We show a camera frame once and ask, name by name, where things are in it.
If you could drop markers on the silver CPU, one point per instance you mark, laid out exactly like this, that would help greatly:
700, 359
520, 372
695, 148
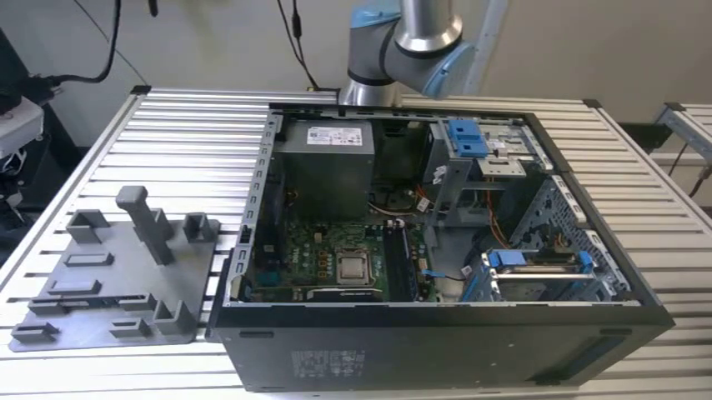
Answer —
353, 268

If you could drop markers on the black hanging object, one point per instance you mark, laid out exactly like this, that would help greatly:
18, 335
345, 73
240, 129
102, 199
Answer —
153, 7

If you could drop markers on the blue drive bay latch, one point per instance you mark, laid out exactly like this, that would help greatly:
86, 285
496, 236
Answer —
467, 139

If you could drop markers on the blue disk carrier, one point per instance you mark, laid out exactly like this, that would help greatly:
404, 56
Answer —
504, 257

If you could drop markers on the black table corner cap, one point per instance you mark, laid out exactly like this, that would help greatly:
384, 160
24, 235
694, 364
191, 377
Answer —
594, 103
141, 88

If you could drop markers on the gray parts rack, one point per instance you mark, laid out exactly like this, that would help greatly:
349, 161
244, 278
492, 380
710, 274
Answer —
183, 271

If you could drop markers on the black PC case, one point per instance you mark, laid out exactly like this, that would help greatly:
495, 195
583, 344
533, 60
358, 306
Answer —
389, 354

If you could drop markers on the gray power supply unit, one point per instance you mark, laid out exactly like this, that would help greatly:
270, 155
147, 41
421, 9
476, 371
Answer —
322, 179

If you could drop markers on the metal slat side table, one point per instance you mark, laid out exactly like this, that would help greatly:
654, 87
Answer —
687, 125

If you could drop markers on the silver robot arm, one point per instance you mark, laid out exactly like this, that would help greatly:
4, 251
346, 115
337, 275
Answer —
428, 25

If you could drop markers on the green motherboard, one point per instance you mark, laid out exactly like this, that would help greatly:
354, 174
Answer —
312, 250

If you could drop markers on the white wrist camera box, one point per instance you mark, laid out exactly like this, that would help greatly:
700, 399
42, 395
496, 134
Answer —
19, 129

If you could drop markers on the blue board connector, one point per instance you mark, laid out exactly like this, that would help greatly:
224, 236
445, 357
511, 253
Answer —
268, 278

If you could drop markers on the gray metal drive cage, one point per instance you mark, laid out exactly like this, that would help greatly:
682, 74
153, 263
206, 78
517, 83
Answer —
451, 187

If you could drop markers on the black graphics card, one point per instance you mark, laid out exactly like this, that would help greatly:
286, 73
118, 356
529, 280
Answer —
345, 295

